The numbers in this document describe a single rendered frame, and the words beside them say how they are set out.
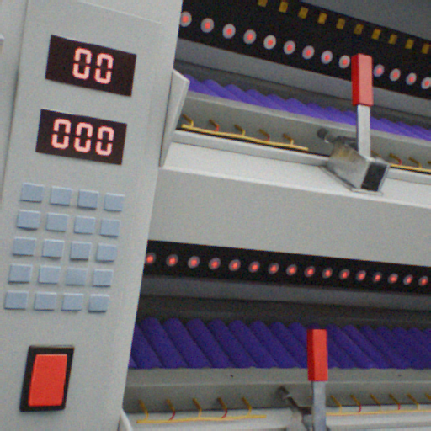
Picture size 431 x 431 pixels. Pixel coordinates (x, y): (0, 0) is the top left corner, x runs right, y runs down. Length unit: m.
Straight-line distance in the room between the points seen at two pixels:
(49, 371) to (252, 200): 0.15
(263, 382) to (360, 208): 0.15
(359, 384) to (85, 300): 0.28
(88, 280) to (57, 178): 0.06
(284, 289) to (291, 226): 0.21
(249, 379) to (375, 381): 0.12
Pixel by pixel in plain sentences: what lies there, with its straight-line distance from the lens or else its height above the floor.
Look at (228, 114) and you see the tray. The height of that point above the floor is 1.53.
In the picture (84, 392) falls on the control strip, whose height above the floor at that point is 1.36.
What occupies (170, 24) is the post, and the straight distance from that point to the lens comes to 0.42.
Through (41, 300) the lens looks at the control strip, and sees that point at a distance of 0.40.
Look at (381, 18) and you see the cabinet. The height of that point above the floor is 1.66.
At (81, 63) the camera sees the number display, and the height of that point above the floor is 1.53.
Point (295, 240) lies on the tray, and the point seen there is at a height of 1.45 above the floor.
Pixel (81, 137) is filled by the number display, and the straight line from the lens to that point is 0.39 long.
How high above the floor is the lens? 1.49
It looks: 3 degrees down
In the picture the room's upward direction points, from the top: 9 degrees clockwise
